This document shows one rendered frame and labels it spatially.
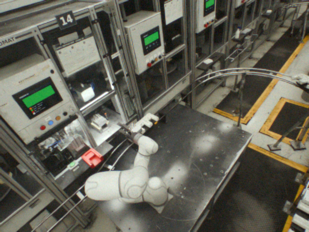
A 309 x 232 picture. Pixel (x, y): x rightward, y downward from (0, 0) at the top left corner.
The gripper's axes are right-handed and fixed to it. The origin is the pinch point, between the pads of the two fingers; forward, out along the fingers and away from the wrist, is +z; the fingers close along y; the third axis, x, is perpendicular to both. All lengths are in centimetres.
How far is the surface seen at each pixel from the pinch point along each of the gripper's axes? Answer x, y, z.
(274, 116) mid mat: -216, -111, -82
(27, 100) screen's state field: 46, 54, 18
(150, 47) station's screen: -68, 43, 18
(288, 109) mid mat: -242, -111, -94
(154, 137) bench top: -34, -44, -2
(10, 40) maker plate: 35, 88, 21
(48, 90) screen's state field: 32, 53, 18
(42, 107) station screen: 41, 45, 18
